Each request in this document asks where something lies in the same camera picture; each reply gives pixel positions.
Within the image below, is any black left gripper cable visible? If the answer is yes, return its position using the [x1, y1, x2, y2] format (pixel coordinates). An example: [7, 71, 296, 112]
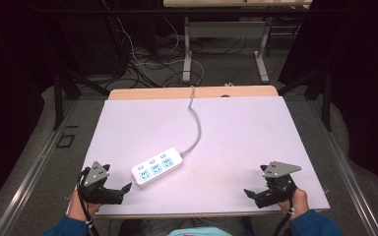
[76, 166, 101, 236]

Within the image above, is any white table board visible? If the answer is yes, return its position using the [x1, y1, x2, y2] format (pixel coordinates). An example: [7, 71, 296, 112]
[66, 95, 332, 219]

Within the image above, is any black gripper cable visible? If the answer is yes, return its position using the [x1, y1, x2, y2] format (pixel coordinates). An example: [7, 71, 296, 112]
[76, 166, 101, 236]
[272, 196, 297, 236]

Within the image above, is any person's right hand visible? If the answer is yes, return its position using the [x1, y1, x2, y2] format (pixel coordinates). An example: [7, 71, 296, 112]
[277, 187, 310, 221]

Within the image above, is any person's left hand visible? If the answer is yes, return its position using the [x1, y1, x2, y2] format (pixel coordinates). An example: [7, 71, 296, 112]
[67, 189, 103, 222]

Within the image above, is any white power strip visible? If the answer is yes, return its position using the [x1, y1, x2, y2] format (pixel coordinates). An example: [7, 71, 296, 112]
[130, 147, 184, 189]

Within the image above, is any white metal frame desk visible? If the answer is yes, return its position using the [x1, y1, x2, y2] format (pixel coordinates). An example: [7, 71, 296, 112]
[162, 0, 313, 85]

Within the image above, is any metal floor rail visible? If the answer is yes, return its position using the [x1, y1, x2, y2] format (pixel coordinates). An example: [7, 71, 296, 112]
[308, 99, 378, 236]
[0, 99, 80, 236]

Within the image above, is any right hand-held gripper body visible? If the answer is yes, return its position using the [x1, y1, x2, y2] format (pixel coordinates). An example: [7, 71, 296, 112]
[255, 160, 303, 209]

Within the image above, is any wooden table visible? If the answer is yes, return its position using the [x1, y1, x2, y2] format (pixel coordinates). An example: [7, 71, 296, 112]
[107, 85, 280, 101]

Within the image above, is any tangle of floor cables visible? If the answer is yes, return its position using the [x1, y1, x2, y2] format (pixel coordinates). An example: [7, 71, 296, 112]
[101, 0, 208, 89]

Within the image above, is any black metal stand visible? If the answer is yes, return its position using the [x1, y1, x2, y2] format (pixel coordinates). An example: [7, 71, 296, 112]
[277, 67, 335, 133]
[52, 63, 111, 131]

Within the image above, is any grey power strip cable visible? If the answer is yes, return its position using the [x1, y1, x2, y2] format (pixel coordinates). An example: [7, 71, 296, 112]
[178, 85, 203, 158]

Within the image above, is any person's body clothing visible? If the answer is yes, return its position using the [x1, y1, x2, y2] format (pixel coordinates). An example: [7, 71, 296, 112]
[117, 217, 254, 236]

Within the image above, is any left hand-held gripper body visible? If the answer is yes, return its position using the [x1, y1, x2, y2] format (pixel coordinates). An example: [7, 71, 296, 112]
[78, 160, 126, 207]

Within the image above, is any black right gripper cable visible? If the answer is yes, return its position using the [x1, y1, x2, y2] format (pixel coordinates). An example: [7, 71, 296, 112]
[272, 196, 297, 236]

